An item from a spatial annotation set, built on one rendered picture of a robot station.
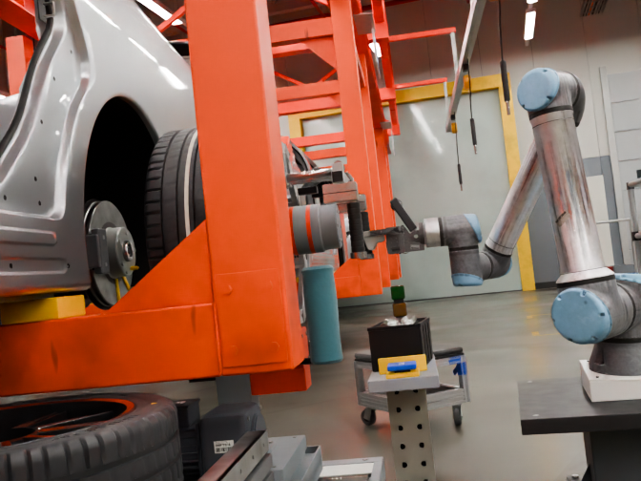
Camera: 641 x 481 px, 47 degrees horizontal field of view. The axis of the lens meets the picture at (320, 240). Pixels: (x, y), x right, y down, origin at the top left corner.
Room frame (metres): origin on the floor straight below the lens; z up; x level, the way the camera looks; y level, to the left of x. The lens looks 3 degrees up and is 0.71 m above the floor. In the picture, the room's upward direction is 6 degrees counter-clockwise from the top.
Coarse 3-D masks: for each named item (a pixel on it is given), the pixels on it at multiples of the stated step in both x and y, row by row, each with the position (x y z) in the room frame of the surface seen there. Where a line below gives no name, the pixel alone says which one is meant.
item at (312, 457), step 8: (312, 448) 2.43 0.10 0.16; (304, 456) 2.39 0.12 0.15; (312, 456) 2.38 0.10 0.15; (320, 456) 2.42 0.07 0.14; (304, 464) 2.30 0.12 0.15; (312, 464) 2.24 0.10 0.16; (320, 464) 2.40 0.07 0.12; (296, 472) 2.21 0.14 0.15; (304, 472) 2.11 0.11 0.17; (312, 472) 2.22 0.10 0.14; (320, 472) 2.38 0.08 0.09; (288, 480) 2.12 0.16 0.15; (296, 480) 2.13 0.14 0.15; (304, 480) 2.08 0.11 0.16; (312, 480) 2.21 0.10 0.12
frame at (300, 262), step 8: (288, 152) 2.26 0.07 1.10; (288, 160) 2.26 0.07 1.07; (288, 168) 2.27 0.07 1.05; (296, 192) 2.35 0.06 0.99; (288, 200) 2.37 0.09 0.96; (296, 200) 2.36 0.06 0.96; (304, 256) 2.40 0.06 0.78; (296, 264) 2.37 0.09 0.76; (304, 264) 2.37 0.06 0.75; (296, 272) 2.37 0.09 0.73; (304, 312) 2.25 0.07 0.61; (304, 320) 2.23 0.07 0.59
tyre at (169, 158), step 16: (192, 128) 2.08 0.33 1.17; (160, 144) 1.98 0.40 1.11; (176, 144) 1.96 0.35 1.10; (160, 160) 1.92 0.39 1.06; (176, 160) 1.91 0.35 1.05; (192, 160) 1.90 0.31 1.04; (160, 176) 1.89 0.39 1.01; (176, 176) 1.89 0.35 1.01; (192, 176) 1.88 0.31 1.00; (160, 192) 1.87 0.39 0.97; (176, 192) 1.87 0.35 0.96; (192, 192) 1.86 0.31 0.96; (144, 208) 1.87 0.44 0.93; (160, 208) 1.86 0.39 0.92; (176, 208) 1.86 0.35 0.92; (192, 208) 1.85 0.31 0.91; (160, 224) 1.85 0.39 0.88; (176, 224) 1.85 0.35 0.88; (192, 224) 1.84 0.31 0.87; (160, 240) 1.85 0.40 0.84; (176, 240) 1.85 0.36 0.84; (160, 256) 1.85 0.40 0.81
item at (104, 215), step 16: (96, 208) 2.17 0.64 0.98; (112, 208) 2.28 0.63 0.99; (96, 224) 2.16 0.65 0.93; (112, 224) 2.27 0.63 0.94; (112, 240) 2.18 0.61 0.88; (112, 256) 2.17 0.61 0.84; (112, 272) 2.21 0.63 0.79; (128, 272) 2.24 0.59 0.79; (96, 288) 2.13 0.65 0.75; (112, 288) 2.22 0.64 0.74; (112, 304) 2.22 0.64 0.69
